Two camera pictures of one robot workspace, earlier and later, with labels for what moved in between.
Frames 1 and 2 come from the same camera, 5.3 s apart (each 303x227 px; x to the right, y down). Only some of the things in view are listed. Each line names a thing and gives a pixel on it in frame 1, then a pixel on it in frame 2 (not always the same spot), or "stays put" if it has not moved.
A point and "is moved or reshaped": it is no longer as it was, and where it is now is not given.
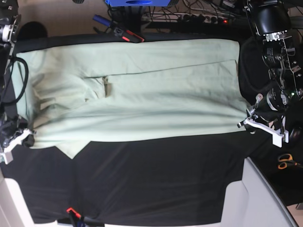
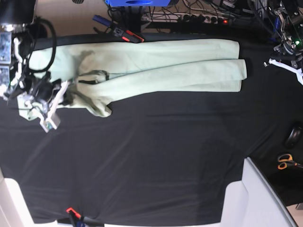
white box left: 14,211 stays put
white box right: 254,202 stays put
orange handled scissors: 285,159 stays put
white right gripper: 278,136 to 298,72
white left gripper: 28,142 to 31,111
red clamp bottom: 75,213 stays put
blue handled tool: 102,20 stays put
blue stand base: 125,3 stays put
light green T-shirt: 71,94 is moved or reshaped
